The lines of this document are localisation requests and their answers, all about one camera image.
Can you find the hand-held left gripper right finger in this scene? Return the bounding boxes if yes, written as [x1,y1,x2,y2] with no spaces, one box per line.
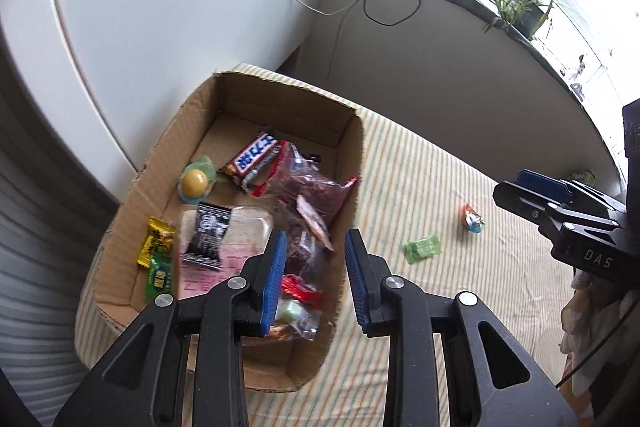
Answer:
[344,228,581,427]

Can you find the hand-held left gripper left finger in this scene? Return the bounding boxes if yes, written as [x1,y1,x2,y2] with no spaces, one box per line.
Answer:
[52,228,288,427]

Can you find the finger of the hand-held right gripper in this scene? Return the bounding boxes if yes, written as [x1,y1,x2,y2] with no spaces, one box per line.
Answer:
[492,183,621,238]
[517,169,626,220]

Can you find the red candy wrapper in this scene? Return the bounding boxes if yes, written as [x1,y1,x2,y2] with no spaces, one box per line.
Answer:
[280,274,326,308]

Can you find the clear dried fruit packet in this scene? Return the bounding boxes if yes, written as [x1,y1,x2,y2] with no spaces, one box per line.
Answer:
[287,227,326,278]

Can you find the clear assorted candy packet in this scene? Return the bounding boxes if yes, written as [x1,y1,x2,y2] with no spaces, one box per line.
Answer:
[272,299,321,343]

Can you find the red candy packet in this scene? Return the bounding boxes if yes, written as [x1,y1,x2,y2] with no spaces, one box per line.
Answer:
[460,203,487,235]

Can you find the pink snack packet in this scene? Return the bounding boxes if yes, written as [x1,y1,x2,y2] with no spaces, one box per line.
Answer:
[296,194,335,253]

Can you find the black snack packet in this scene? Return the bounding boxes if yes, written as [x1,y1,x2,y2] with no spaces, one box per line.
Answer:
[180,202,233,270]

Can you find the clear red-edged snack bag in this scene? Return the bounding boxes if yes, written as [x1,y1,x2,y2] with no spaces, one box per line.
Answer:
[252,142,361,233]

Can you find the bright green candy packet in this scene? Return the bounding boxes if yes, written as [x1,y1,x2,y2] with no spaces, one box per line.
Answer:
[145,254,176,305]

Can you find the yellow candy packet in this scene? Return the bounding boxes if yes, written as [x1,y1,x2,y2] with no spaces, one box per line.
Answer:
[136,216,177,268]

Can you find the brown chocolate bar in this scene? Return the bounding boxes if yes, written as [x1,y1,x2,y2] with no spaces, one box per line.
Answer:
[220,132,286,192]

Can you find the yellow egg gummy candy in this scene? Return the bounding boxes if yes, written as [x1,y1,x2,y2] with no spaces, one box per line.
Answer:
[179,155,218,200]

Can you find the cardboard box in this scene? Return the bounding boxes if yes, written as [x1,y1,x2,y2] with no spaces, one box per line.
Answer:
[92,69,366,393]

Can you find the sliced bread packet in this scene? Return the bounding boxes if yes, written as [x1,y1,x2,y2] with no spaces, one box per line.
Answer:
[177,206,275,303]

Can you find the pale green candy packet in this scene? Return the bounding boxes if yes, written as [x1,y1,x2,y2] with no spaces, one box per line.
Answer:
[404,233,443,264]

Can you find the striped cloth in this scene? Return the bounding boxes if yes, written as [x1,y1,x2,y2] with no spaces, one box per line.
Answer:
[75,63,626,427]

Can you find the small white figurine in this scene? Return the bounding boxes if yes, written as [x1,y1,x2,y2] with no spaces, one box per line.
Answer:
[570,54,588,95]

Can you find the green potted plant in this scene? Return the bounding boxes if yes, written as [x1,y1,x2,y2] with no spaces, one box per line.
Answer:
[482,0,558,40]

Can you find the grey ribbed panel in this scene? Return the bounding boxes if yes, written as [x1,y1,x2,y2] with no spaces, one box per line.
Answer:
[0,72,121,408]

